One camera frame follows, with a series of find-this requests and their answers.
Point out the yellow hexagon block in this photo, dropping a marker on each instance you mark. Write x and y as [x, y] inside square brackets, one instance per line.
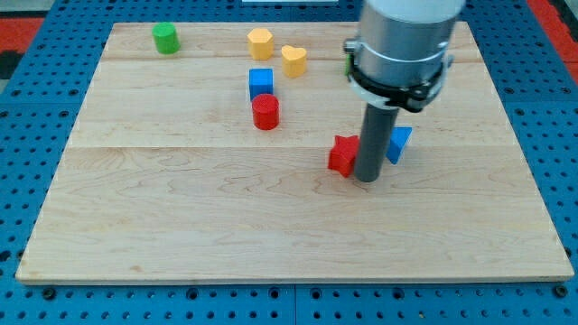
[260, 43]

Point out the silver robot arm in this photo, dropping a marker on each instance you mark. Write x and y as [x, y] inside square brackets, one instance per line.
[398, 56]

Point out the light wooden board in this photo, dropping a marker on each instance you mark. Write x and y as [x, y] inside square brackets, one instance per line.
[165, 179]

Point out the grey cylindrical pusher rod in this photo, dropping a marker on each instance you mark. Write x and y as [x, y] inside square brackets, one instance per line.
[377, 128]

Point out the yellow heart block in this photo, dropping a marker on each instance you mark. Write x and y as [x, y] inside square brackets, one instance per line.
[294, 61]

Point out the red star block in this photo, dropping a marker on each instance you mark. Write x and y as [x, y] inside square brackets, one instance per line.
[343, 154]

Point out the blue cube block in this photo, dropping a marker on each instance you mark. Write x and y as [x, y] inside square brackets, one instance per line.
[260, 81]

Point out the red cylinder block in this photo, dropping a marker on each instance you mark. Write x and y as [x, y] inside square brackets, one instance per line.
[266, 111]

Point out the blue triangle block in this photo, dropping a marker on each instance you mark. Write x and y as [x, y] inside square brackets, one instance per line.
[399, 139]

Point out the green cylinder block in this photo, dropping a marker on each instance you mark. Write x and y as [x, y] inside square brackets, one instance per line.
[166, 39]

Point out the green block behind arm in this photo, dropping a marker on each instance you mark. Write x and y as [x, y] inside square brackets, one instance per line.
[348, 65]

